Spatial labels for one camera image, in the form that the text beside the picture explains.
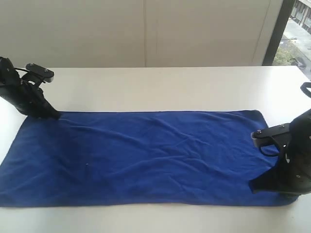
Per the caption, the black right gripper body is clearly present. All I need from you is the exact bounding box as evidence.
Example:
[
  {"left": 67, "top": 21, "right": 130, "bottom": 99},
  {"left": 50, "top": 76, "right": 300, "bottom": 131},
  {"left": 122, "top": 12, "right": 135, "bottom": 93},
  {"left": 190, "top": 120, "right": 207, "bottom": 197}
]
[{"left": 274, "top": 110, "right": 311, "bottom": 195}]

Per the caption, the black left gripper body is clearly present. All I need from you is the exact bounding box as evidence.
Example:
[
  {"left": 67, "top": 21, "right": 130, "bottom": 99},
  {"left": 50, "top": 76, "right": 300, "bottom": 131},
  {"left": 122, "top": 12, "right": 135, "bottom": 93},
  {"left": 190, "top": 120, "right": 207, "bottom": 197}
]
[{"left": 0, "top": 57, "right": 50, "bottom": 118}]

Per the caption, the blue microfibre cloth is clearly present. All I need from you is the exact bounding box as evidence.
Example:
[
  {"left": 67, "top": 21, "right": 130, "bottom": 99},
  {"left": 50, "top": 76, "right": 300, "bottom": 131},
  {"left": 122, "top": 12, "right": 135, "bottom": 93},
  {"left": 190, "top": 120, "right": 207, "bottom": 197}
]
[{"left": 0, "top": 110, "right": 295, "bottom": 207}]

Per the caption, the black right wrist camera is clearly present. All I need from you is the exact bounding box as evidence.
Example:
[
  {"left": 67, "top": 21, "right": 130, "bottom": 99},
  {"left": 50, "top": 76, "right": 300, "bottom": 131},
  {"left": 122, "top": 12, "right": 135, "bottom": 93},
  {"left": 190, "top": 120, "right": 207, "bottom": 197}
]
[{"left": 251, "top": 123, "right": 291, "bottom": 148}]

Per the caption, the black window frame post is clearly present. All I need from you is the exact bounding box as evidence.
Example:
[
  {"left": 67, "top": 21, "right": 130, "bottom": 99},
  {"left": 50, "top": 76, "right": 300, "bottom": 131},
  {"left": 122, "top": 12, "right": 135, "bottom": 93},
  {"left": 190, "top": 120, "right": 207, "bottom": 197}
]
[{"left": 262, "top": 0, "right": 294, "bottom": 66}]

